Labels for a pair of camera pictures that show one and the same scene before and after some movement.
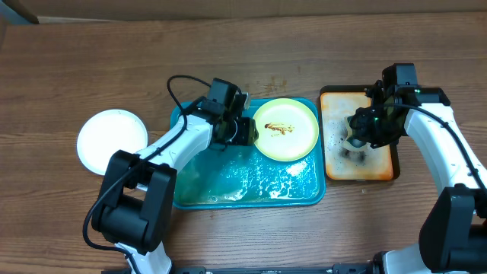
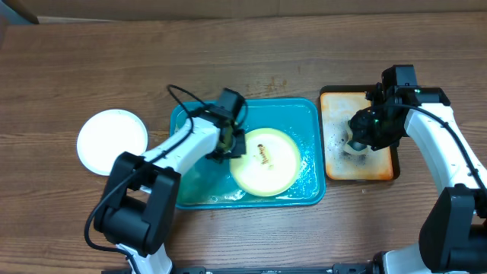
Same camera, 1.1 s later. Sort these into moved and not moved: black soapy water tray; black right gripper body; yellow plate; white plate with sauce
Moved: yellow plate
Not moved: white plate with sauce; black right gripper body; black soapy water tray
